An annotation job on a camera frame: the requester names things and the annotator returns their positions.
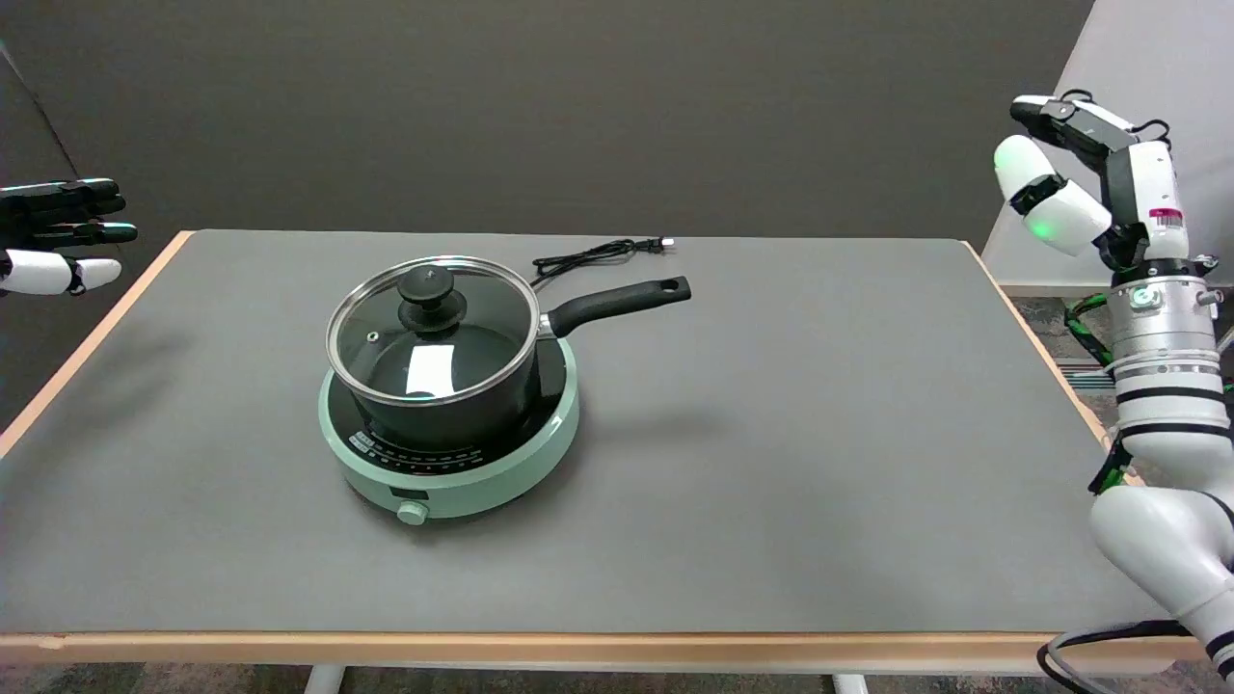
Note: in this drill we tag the mint green induction cooker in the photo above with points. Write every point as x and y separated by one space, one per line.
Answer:
482 487

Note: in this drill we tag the glass pot lid black knob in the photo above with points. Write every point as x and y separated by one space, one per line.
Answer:
432 294

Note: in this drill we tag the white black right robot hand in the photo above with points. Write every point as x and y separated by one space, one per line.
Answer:
1147 183

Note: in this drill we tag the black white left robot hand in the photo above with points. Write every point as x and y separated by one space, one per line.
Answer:
48 273

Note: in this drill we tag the white table leg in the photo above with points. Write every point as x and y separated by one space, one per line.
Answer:
850 684
325 680

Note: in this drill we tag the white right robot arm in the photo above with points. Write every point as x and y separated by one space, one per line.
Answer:
1166 386

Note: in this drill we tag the floor vent grille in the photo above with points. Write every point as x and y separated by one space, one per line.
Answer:
1087 378

